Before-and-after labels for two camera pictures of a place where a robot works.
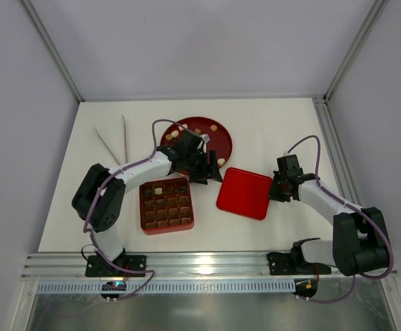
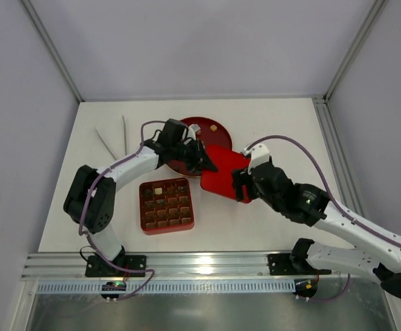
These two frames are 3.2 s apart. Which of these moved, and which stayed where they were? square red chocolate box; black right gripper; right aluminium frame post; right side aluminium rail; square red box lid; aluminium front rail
Moved: black right gripper; square red box lid
Stayed: right side aluminium rail; right aluminium frame post; aluminium front rail; square red chocolate box
